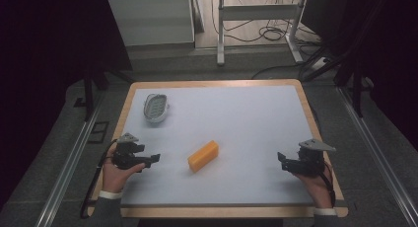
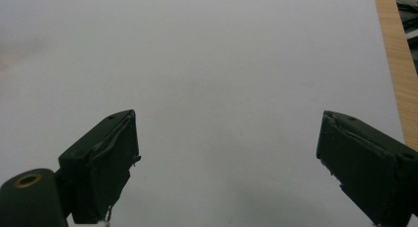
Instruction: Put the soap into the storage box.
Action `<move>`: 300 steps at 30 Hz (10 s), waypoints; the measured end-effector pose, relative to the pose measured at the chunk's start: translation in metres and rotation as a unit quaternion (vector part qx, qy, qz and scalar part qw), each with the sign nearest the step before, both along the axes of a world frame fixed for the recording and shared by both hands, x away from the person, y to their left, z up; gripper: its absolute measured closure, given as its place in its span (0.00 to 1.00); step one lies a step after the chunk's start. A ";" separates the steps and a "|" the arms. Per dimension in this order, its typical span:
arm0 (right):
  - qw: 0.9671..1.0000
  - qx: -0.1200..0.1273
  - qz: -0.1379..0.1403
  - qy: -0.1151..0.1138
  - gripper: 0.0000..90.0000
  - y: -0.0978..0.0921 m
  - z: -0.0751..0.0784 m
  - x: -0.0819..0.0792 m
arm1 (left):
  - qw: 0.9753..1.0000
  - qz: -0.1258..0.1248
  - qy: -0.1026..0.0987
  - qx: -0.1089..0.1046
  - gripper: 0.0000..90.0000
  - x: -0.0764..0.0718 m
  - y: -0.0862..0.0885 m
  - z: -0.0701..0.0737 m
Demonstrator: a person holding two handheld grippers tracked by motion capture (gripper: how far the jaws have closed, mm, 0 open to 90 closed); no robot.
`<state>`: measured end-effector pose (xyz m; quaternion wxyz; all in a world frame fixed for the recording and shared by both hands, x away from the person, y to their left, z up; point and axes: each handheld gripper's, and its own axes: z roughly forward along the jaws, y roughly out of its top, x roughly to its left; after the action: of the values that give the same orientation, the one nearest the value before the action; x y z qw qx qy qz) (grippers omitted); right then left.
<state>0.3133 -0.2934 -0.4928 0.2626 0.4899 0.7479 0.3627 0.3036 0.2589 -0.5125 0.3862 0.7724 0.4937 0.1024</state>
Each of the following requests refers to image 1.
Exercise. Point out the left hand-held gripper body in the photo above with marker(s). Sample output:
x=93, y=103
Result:
x=125, y=154

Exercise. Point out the white power strip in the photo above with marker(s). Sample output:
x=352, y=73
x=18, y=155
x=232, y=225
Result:
x=320, y=63

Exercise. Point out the person's right hand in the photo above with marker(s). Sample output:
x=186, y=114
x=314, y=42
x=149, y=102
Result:
x=317, y=189

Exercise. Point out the person's left hand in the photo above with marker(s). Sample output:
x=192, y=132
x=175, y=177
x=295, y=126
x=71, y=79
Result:
x=115, y=177

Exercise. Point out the wooden table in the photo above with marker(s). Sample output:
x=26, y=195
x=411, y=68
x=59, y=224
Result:
x=217, y=83

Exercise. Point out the white cabinet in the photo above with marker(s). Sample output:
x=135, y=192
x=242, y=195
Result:
x=154, y=19

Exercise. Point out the black metal stand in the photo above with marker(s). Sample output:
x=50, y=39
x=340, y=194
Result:
x=356, y=85
x=88, y=89

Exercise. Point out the orange soap bar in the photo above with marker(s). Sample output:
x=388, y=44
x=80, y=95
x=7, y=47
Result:
x=203, y=156

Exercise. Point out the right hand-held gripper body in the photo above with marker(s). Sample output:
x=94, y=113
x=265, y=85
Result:
x=309, y=161

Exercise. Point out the white table mat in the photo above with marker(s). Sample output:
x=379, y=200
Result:
x=230, y=128

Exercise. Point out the white desk frame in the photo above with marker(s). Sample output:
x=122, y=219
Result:
x=259, y=12

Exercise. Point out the aluminium rail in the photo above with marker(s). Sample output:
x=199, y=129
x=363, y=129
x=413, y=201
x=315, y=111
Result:
x=378, y=154
x=65, y=174

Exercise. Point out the grey oval soap dish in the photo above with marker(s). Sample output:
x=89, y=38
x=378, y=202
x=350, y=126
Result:
x=155, y=107

